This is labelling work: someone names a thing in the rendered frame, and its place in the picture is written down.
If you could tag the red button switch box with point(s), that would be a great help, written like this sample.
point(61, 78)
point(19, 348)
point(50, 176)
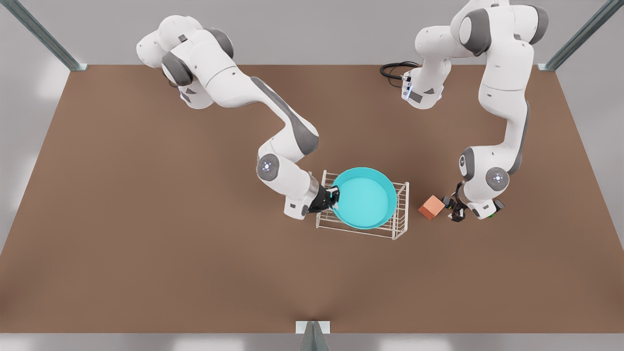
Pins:
point(431, 207)

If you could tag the turquoise round plate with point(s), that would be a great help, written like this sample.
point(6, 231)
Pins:
point(364, 197)

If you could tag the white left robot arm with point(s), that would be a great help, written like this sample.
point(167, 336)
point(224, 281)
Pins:
point(502, 63)

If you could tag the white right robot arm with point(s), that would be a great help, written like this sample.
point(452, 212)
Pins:
point(229, 83)

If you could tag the silver frame post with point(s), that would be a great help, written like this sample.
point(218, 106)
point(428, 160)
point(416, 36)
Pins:
point(312, 336)
point(44, 36)
point(580, 36)

